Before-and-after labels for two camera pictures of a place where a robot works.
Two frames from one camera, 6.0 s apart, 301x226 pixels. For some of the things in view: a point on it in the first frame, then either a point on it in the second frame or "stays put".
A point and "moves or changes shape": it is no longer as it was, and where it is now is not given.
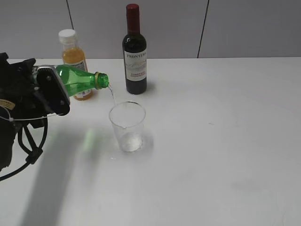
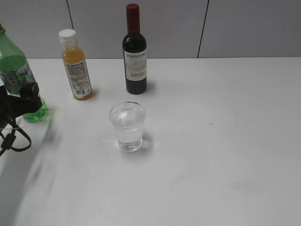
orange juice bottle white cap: (74, 55) stays put
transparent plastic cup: (128, 118) stays put
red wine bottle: (134, 53) stays put
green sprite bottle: (76, 80) moves or changes shape
